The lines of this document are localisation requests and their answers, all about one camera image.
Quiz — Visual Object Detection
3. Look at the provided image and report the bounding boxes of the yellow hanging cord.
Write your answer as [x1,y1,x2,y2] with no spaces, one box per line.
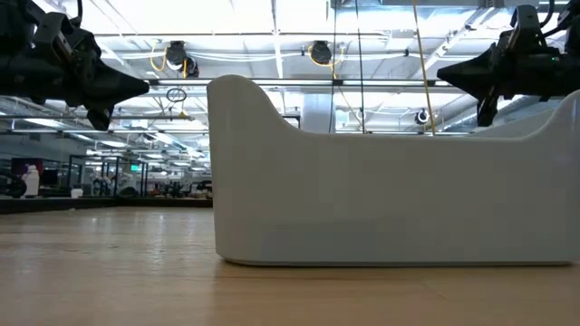
[411,0,437,134]

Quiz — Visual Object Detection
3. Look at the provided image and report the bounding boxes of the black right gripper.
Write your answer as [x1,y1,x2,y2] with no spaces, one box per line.
[437,4,563,128]

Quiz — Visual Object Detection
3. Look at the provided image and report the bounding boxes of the black cable loop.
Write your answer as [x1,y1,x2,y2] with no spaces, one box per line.
[0,169,28,199]

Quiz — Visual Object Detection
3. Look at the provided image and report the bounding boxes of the white plastic bottle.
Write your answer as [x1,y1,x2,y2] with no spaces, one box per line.
[22,163,41,197]

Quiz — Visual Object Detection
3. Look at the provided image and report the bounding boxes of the black rack frame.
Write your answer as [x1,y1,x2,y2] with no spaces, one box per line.
[67,153,149,197]

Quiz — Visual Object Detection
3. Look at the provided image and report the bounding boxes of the white building column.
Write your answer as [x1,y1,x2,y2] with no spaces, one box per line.
[301,92,337,133]

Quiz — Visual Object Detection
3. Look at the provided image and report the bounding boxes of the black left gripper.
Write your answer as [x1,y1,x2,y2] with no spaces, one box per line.
[26,11,150,132]

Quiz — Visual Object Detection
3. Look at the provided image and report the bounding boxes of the dark monitor screen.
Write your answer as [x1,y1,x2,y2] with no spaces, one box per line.
[11,157,45,176]

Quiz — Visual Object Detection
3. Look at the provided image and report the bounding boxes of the thick black right wrist cable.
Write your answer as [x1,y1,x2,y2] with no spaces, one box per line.
[537,0,573,40]

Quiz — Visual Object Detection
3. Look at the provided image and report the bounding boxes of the hanging wire loop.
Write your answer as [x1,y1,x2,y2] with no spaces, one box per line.
[165,86,189,103]

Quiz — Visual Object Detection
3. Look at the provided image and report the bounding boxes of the white plastic bin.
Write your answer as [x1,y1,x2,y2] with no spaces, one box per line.
[207,74,580,266]

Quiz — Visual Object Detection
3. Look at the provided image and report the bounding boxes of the black ceiling cable reel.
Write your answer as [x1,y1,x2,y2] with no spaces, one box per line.
[309,39,334,65]
[164,39,201,78]

